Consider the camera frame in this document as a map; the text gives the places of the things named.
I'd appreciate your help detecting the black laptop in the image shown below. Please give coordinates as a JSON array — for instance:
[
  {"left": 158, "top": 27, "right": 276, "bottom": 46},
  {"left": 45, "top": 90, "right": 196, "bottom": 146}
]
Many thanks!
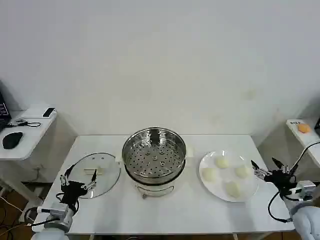
[{"left": 0, "top": 79, "right": 13, "bottom": 131}]

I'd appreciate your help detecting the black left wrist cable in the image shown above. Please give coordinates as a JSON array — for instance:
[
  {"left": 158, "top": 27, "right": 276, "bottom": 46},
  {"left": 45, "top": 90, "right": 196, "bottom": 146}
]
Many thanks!
[{"left": 23, "top": 191, "right": 65, "bottom": 228}]

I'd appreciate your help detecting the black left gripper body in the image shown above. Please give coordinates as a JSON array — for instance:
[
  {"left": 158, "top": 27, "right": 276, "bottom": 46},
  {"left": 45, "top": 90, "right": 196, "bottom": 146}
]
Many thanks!
[{"left": 59, "top": 179, "right": 88, "bottom": 213}]

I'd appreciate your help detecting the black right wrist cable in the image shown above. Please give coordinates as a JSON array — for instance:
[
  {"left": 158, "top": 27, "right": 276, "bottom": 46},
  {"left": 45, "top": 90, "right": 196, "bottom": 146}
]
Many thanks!
[
  {"left": 267, "top": 189, "right": 294, "bottom": 224},
  {"left": 289, "top": 140, "right": 320, "bottom": 175}
]

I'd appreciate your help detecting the black computer mouse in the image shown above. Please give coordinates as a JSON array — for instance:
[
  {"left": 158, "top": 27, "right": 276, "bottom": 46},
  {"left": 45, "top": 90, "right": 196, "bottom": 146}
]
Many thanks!
[{"left": 1, "top": 131, "right": 24, "bottom": 150}]

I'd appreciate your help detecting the white side desk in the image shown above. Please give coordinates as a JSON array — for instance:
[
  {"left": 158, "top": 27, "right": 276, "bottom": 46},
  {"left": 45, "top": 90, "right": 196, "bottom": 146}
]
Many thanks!
[{"left": 285, "top": 119, "right": 320, "bottom": 174}]

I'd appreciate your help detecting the white side table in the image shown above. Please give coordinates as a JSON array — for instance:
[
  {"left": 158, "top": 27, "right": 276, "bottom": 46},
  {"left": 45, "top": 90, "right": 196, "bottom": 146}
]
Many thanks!
[{"left": 0, "top": 104, "right": 60, "bottom": 198}]

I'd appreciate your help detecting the white floor cable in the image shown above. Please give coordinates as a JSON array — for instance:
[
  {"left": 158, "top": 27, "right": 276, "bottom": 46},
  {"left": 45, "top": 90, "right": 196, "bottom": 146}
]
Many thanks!
[{"left": 0, "top": 195, "right": 35, "bottom": 225}]

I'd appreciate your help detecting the flat white box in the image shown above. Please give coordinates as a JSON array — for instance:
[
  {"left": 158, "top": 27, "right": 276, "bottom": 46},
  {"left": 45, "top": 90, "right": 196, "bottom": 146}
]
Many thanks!
[{"left": 21, "top": 107, "right": 57, "bottom": 120}]

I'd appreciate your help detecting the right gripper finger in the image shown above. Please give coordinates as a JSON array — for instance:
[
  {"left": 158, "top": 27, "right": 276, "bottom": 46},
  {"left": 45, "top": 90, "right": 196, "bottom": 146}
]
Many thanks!
[
  {"left": 271, "top": 156, "right": 291, "bottom": 174},
  {"left": 250, "top": 159, "right": 268, "bottom": 180}
]

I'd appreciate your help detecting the round white plate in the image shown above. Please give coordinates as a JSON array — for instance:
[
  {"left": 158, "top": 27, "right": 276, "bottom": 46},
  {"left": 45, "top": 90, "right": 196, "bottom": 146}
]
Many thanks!
[{"left": 198, "top": 149, "right": 260, "bottom": 203}]

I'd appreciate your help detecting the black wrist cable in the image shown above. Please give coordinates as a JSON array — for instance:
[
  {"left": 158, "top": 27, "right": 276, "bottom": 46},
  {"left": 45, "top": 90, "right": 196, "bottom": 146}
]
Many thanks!
[
  {"left": 289, "top": 140, "right": 320, "bottom": 175},
  {"left": 23, "top": 191, "right": 65, "bottom": 228},
  {"left": 267, "top": 189, "right": 294, "bottom": 224}
]

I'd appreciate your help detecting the round glass lid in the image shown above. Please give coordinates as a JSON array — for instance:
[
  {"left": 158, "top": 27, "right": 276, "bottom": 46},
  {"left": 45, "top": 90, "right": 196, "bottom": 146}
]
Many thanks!
[{"left": 64, "top": 152, "right": 123, "bottom": 200}]

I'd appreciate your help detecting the white steamed bun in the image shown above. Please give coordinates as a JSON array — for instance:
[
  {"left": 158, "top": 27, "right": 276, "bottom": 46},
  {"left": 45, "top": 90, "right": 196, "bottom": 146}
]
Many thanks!
[
  {"left": 215, "top": 157, "right": 230, "bottom": 169},
  {"left": 224, "top": 181, "right": 242, "bottom": 198},
  {"left": 234, "top": 165, "right": 252, "bottom": 179},
  {"left": 202, "top": 167, "right": 218, "bottom": 182}
]

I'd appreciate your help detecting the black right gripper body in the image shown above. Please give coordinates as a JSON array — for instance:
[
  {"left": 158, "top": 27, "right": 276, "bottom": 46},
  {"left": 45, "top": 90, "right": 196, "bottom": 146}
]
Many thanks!
[{"left": 264, "top": 169, "right": 298, "bottom": 199}]

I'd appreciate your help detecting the perforated steel steamer basket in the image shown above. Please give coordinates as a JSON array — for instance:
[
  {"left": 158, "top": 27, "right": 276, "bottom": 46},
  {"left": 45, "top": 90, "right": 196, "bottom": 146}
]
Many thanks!
[{"left": 121, "top": 127, "right": 187, "bottom": 179}]

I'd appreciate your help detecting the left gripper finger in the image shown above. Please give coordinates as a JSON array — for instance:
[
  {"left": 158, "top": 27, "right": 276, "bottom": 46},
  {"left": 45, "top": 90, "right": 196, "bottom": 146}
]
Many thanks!
[
  {"left": 59, "top": 163, "right": 76, "bottom": 187},
  {"left": 84, "top": 168, "right": 98, "bottom": 193}
]

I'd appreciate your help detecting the orange round object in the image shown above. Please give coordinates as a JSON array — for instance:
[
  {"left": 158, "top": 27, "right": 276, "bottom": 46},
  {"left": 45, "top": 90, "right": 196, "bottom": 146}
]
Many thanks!
[{"left": 297, "top": 123, "right": 312, "bottom": 134}]

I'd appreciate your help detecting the black usb cable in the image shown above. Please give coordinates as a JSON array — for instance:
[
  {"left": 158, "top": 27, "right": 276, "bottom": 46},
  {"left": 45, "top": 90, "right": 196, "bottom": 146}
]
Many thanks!
[{"left": 6, "top": 119, "right": 42, "bottom": 129}]

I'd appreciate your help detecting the small black white device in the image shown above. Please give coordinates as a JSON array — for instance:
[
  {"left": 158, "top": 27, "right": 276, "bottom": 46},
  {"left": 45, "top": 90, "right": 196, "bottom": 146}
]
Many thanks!
[{"left": 42, "top": 107, "right": 57, "bottom": 118}]

